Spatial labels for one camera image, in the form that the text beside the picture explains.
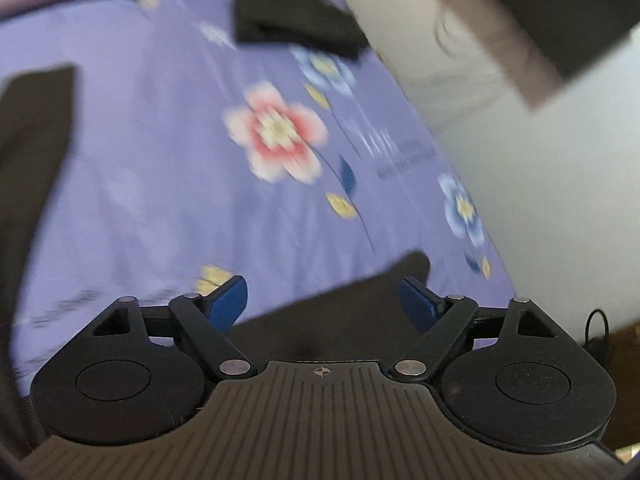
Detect black knit pants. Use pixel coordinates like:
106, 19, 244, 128
1, 66, 431, 458

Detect folded black and teal clothes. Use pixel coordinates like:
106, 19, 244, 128
234, 0, 369, 58

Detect purple floral bed sheet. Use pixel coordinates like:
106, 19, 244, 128
1, 0, 513, 393

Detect black cable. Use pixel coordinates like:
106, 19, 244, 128
581, 308, 612, 356

